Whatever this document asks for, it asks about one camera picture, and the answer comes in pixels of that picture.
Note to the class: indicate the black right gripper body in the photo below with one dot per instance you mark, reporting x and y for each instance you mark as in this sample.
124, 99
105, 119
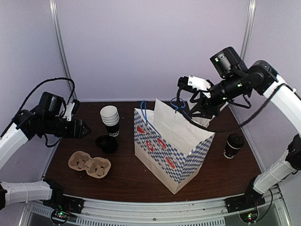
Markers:
206, 106

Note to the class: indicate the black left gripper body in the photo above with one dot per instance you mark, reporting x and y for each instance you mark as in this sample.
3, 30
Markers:
73, 132

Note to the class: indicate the stack of paper cups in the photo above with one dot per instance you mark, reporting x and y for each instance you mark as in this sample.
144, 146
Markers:
110, 118

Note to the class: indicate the brown cardboard cup carrier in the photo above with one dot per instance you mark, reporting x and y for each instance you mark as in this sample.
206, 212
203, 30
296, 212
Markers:
96, 167

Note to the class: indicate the black and white paper cup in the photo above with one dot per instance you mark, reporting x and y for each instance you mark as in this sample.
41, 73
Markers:
231, 151

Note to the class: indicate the blue checkered paper bag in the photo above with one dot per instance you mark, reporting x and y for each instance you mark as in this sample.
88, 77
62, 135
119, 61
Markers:
171, 147

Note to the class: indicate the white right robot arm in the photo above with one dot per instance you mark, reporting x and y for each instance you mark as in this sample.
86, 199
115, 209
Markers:
240, 80

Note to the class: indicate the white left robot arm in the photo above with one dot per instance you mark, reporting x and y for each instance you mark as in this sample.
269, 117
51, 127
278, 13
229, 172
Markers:
52, 116

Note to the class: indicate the white cup holding straws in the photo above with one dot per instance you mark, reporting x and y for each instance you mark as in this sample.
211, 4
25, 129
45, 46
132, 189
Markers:
202, 121

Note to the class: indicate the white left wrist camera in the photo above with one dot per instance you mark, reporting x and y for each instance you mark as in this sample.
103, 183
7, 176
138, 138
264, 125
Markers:
71, 109

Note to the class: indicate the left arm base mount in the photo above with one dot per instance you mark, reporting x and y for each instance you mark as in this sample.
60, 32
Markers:
63, 203

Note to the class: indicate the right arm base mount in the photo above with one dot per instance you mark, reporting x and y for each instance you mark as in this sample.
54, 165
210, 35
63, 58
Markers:
250, 199

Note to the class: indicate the right aluminium corner post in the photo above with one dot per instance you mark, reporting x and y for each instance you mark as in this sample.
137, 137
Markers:
250, 18

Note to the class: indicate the aluminium corner post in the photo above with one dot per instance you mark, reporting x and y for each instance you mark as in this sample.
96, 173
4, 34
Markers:
250, 18
59, 39

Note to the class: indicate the aluminium front rail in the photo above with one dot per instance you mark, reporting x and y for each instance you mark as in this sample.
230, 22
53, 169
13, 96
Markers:
210, 212

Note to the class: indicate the left aluminium corner post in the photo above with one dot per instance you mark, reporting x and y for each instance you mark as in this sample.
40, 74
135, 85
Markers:
59, 39

